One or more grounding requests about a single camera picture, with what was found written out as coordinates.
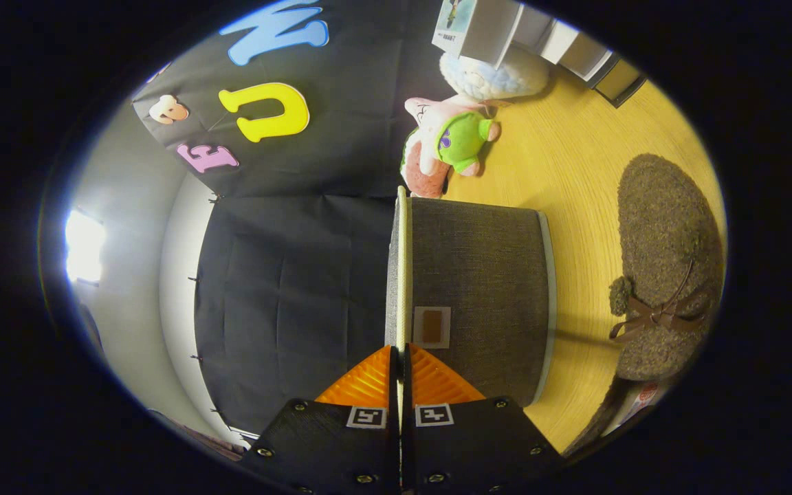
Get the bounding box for brown fuzzy shoe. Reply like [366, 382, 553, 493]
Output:
[561, 375, 680, 458]
[608, 153, 725, 383]

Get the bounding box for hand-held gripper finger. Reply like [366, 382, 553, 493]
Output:
[403, 344, 565, 495]
[240, 345, 402, 495]

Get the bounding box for pink starfish plush toy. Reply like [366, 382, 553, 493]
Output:
[404, 95, 502, 177]

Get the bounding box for thick white book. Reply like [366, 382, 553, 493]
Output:
[540, 19, 606, 76]

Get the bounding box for white book with portrait cover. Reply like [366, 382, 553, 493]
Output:
[432, 0, 526, 68]

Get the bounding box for grey fabric storage box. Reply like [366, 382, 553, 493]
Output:
[384, 186, 558, 408]

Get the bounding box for dark cover book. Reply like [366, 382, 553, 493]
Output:
[588, 54, 648, 109]

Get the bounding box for thin white book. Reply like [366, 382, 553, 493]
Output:
[511, 3, 556, 49]

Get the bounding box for watermelon slice plush toy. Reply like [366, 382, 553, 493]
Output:
[401, 131, 452, 200]

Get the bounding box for white and blue plush toy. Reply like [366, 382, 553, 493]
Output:
[439, 45, 551, 102]

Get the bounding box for bright ceiling light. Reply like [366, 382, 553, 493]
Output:
[65, 208, 108, 285]

